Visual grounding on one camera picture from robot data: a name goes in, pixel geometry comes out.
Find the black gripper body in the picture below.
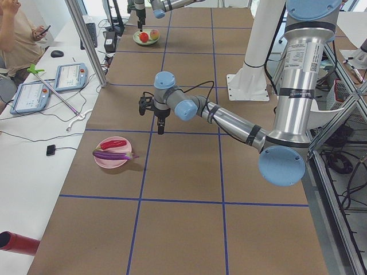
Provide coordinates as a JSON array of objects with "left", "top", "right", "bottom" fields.
[
  {"left": 136, "top": 9, "right": 146, "bottom": 23},
  {"left": 154, "top": 108, "right": 170, "bottom": 119}
]

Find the red tomato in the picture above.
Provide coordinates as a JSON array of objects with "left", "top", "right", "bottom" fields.
[{"left": 139, "top": 32, "right": 149, "bottom": 43}]

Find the peach fruit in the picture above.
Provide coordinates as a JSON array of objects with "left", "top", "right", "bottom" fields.
[{"left": 150, "top": 29, "right": 160, "bottom": 41}]

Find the red chili pepper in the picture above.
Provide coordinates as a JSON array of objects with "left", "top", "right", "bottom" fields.
[{"left": 94, "top": 140, "right": 127, "bottom": 151}]

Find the purple eggplant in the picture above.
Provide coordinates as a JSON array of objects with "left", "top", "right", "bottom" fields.
[{"left": 92, "top": 151, "right": 138, "bottom": 160}]

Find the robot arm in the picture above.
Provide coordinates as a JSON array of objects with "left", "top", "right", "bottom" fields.
[
  {"left": 153, "top": 1, "right": 341, "bottom": 186},
  {"left": 133, "top": 0, "right": 198, "bottom": 32}
]

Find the light green plate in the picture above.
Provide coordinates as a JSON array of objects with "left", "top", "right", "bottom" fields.
[{"left": 132, "top": 29, "right": 161, "bottom": 46}]

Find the black power box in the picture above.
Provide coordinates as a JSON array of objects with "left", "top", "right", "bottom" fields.
[{"left": 104, "top": 32, "right": 117, "bottom": 53}]

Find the black keyboard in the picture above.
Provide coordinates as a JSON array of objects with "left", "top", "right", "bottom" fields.
[{"left": 85, "top": 22, "right": 97, "bottom": 48}]

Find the pink plate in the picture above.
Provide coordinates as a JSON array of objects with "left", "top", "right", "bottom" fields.
[{"left": 92, "top": 136, "right": 135, "bottom": 169}]

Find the black smartphone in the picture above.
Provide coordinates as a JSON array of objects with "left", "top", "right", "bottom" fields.
[{"left": 36, "top": 25, "right": 51, "bottom": 37}]

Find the far teach pendant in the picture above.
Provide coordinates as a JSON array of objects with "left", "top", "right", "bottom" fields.
[{"left": 54, "top": 63, "right": 88, "bottom": 92}]

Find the teach pendant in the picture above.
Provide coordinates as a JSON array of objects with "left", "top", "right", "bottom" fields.
[
  {"left": 54, "top": 63, "right": 88, "bottom": 92},
  {"left": 10, "top": 81, "right": 50, "bottom": 115}
]

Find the black computer mouse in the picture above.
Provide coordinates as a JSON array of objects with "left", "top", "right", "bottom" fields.
[{"left": 50, "top": 50, "right": 64, "bottom": 58}]

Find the small black device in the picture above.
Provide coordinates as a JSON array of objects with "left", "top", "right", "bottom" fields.
[{"left": 46, "top": 144, "right": 56, "bottom": 156}]

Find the green-tipped grabber stick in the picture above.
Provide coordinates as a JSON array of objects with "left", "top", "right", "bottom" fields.
[{"left": 27, "top": 64, "right": 85, "bottom": 119}]

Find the seated person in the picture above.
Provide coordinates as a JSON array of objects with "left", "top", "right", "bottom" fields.
[{"left": 1, "top": 1, "right": 46, "bottom": 85}]

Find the near teach pendant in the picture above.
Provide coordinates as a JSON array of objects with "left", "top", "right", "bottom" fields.
[{"left": 10, "top": 81, "right": 50, "bottom": 115}]

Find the white chair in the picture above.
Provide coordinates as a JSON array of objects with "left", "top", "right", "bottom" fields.
[{"left": 307, "top": 99, "right": 344, "bottom": 130}]

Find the white plastic basket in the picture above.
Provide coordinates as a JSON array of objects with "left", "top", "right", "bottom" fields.
[{"left": 326, "top": 79, "right": 350, "bottom": 110}]

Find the red cylinder bottle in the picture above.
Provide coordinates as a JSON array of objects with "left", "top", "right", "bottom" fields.
[{"left": 1, "top": 231, "right": 40, "bottom": 256}]

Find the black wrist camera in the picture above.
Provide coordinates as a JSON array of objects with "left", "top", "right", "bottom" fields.
[{"left": 139, "top": 92, "right": 154, "bottom": 116}]

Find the aluminium frame post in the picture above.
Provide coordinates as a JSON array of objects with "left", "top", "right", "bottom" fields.
[{"left": 65, "top": 0, "right": 107, "bottom": 88}]

